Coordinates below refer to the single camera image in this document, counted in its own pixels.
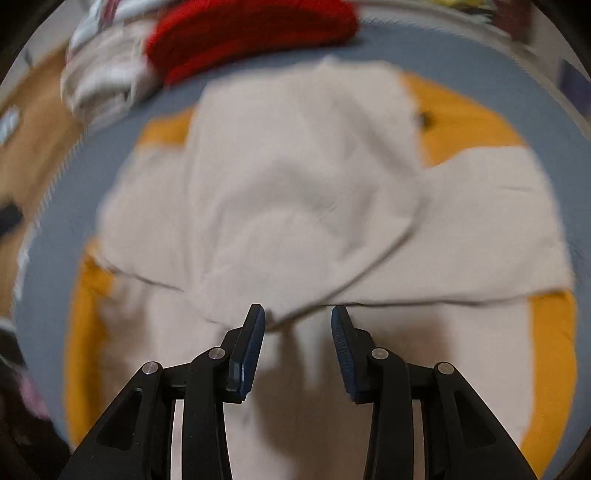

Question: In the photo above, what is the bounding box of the red folded quilt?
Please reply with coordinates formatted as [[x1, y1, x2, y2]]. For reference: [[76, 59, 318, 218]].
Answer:
[[145, 0, 361, 86]]

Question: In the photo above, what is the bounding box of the wooden bed with grey mattress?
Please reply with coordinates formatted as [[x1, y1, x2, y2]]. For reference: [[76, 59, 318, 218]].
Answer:
[[0, 0, 591, 462]]

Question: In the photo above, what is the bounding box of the white folded quilt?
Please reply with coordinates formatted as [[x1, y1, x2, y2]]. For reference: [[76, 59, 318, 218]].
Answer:
[[60, 18, 162, 125]]

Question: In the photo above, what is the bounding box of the beige and yellow hooded jacket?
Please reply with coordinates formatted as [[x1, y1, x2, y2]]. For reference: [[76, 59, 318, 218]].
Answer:
[[65, 55, 578, 480]]

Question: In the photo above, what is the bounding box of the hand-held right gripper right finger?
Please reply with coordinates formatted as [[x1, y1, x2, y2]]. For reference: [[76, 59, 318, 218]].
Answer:
[[330, 305, 539, 480]]

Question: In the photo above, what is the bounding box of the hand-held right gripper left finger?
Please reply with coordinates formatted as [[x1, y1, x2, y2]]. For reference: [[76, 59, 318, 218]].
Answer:
[[58, 304, 267, 480]]

